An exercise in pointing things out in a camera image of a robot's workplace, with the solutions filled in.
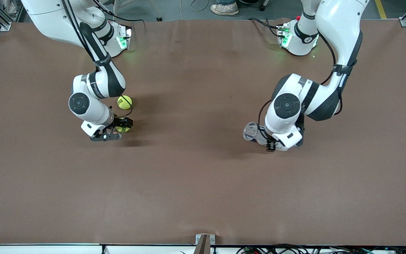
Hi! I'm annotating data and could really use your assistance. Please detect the metal mount bracket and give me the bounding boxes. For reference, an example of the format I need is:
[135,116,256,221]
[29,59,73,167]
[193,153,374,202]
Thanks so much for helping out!
[195,234,216,246]

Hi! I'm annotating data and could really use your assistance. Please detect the clear Wilson tennis ball can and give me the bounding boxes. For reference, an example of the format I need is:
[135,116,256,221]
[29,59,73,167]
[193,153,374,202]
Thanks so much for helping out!
[243,121,272,146]

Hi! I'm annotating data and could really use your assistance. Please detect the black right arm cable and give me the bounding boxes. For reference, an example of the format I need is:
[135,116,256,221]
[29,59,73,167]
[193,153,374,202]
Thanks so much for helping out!
[61,0,134,119]

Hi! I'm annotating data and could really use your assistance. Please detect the left base connector plate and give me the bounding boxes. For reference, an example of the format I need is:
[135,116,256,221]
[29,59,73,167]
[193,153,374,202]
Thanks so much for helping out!
[276,22,291,49]

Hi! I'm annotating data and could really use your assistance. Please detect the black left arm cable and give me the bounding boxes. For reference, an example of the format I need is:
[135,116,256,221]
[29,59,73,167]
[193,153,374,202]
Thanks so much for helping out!
[258,32,344,141]

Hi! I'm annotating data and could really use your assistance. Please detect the black right base cable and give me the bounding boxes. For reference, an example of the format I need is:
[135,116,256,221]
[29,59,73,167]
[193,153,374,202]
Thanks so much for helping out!
[92,0,146,24]

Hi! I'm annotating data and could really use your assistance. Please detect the white floor cable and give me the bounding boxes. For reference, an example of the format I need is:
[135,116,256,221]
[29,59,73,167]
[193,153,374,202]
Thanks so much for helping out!
[179,0,210,20]

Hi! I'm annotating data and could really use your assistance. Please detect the base connector plate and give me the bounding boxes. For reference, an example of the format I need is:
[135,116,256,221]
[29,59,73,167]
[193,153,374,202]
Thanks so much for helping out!
[117,24,133,50]
[276,22,291,49]

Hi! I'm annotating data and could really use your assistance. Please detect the grey sneaker shoe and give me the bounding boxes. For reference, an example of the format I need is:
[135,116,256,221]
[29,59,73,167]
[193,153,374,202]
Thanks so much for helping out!
[210,4,240,17]

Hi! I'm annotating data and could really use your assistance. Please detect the black base cable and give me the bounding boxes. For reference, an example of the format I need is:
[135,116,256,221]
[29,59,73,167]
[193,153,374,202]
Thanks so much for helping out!
[248,18,284,37]
[92,0,146,24]

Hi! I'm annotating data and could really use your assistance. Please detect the black left base cable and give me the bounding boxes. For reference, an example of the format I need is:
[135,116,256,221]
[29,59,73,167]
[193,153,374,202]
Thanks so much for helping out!
[248,18,284,37]

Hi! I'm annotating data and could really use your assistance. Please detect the white table edge rail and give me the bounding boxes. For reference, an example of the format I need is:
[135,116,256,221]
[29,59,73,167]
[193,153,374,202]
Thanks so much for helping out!
[0,243,406,254]

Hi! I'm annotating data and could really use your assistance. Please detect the brown mount post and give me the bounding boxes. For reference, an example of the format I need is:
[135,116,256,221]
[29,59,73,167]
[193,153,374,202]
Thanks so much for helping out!
[193,235,211,254]

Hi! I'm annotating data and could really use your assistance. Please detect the right base connector plate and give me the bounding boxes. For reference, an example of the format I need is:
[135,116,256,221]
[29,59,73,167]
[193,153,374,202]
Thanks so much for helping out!
[117,24,133,50]

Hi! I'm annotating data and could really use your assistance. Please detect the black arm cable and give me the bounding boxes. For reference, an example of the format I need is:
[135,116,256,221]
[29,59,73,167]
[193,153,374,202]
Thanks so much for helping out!
[258,32,344,141]
[61,0,134,119]

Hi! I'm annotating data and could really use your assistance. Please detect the brown table cover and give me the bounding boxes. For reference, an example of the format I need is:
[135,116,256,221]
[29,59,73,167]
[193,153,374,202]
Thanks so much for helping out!
[0,18,406,246]

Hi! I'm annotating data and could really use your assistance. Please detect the black cable bundle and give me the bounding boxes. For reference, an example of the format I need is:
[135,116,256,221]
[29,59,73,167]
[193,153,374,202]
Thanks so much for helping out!
[236,243,406,254]

